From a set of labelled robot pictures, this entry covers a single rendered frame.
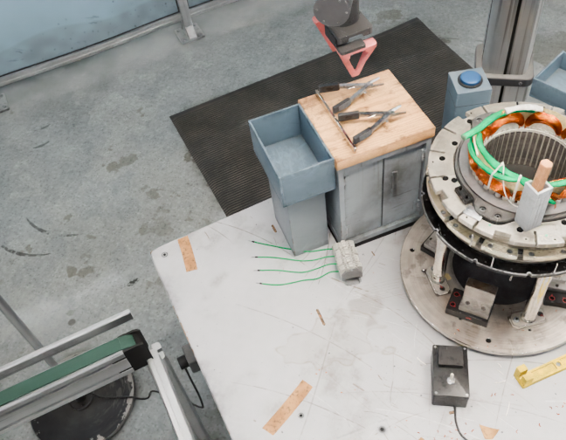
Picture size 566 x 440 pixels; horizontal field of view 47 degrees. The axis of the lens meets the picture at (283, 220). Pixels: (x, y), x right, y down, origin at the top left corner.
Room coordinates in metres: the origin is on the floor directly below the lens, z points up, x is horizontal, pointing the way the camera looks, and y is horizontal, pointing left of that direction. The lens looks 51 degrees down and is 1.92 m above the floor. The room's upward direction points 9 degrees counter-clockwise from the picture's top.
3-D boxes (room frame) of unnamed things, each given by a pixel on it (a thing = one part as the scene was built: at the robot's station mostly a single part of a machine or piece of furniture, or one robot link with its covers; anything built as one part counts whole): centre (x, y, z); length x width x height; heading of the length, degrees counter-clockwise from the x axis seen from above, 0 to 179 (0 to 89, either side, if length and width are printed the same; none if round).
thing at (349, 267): (0.76, -0.12, 0.80); 0.10 x 0.05 x 0.04; 3
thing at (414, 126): (0.91, -0.19, 1.05); 0.20 x 0.19 x 0.02; 104
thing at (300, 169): (0.87, -0.04, 0.92); 0.17 x 0.11 x 0.28; 14
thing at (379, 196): (0.91, -0.19, 0.91); 0.19 x 0.19 x 0.26; 14
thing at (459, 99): (0.99, -0.42, 0.91); 0.07 x 0.07 x 0.25; 89
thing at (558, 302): (0.61, -0.50, 0.81); 0.08 x 0.05 x 0.01; 158
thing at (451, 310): (0.60, -0.33, 0.81); 0.08 x 0.05 x 0.02; 56
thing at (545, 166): (0.58, -0.37, 1.20); 0.02 x 0.02 x 0.06
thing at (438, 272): (0.68, -0.29, 0.91); 0.02 x 0.02 x 0.21
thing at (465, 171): (0.69, -0.41, 1.05); 0.22 x 0.22 x 0.12
